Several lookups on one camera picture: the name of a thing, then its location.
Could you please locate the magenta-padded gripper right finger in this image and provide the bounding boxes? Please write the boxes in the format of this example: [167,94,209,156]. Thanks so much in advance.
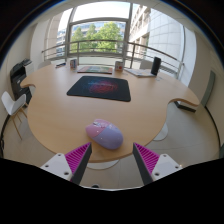
[132,142,184,186]

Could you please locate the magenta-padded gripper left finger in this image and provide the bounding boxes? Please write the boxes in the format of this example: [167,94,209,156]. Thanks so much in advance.
[40,142,93,185]

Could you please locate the pink and lilac computer mouse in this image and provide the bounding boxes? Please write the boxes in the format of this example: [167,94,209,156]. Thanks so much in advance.
[85,118,125,150]

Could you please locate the dark mouse pad, red-blue print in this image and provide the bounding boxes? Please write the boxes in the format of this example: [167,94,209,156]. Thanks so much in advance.
[66,75,132,103]

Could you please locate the white chair with wooden legs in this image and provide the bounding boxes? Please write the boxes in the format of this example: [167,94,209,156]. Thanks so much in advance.
[0,90,29,140]

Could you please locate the illustrated light blue book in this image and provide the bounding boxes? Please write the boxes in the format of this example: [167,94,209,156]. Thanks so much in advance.
[124,67,156,78]

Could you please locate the black printer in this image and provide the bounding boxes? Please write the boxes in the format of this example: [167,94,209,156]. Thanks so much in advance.
[9,58,35,104]

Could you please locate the black cylindrical speaker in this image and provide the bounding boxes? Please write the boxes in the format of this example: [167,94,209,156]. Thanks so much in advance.
[150,56,162,77]

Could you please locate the red and dark magazine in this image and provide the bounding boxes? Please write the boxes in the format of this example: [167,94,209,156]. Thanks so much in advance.
[76,65,114,75]

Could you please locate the printed tin can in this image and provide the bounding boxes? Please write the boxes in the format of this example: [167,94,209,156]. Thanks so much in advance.
[69,58,78,70]

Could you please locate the printed mug with plant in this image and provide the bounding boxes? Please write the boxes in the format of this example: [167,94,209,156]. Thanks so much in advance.
[114,60,125,72]

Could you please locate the metal balcony railing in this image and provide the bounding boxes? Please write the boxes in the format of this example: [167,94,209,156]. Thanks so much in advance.
[41,39,185,79]

